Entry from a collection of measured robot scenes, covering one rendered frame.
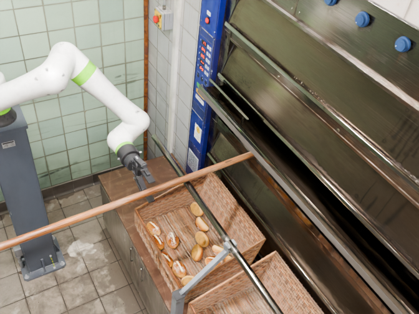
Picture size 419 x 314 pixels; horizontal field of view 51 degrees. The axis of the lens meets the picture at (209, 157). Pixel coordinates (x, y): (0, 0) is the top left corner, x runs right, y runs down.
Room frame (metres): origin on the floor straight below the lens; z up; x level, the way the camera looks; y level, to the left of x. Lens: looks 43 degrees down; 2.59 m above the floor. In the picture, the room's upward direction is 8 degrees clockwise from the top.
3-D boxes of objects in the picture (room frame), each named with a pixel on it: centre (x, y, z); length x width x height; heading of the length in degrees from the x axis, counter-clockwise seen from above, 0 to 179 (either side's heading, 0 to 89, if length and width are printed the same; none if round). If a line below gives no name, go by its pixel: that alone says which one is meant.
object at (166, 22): (2.28, 0.36, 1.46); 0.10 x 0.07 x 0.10; 36
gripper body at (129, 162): (1.36, 0.32, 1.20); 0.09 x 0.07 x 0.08; 36
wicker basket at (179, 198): (1.41, 0.01, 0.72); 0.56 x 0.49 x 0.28; 36
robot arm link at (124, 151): (1.42, 0.36, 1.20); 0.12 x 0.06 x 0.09; 126
